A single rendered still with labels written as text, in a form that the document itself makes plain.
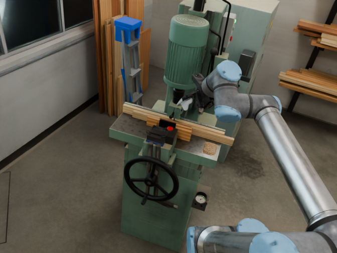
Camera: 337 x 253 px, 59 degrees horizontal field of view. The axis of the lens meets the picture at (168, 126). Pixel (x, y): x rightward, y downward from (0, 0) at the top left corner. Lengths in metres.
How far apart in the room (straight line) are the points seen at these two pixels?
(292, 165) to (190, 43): 0.70
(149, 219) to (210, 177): 0.90
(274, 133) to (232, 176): 1.84
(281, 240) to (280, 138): 0.37
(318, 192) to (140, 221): 1.42
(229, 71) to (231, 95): 0.09
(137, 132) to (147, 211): 0.59
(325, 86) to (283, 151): 2.57
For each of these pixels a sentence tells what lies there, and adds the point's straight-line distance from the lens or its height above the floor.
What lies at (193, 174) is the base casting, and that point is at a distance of 1.62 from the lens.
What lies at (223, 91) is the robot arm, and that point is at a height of 1.40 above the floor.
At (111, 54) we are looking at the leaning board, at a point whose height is 0.70.
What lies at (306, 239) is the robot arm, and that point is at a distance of 0.73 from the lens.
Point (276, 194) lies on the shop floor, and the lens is 2.83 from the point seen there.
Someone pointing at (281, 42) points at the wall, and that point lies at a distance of 3.80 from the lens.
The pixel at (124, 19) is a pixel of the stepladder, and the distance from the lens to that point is 2.44.
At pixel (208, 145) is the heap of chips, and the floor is 0.92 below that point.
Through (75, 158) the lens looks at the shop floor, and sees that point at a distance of 2.78.
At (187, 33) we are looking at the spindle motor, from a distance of 1.33.
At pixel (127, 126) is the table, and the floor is 0.90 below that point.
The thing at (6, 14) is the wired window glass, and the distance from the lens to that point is 2.47.
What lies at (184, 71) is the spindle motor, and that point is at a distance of 1.40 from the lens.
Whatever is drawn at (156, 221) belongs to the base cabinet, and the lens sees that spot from 2.02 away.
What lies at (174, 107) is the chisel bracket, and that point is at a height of 1.07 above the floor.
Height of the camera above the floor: 1.90
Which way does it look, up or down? 36 degrees down
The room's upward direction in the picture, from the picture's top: 9 degrees clockwise
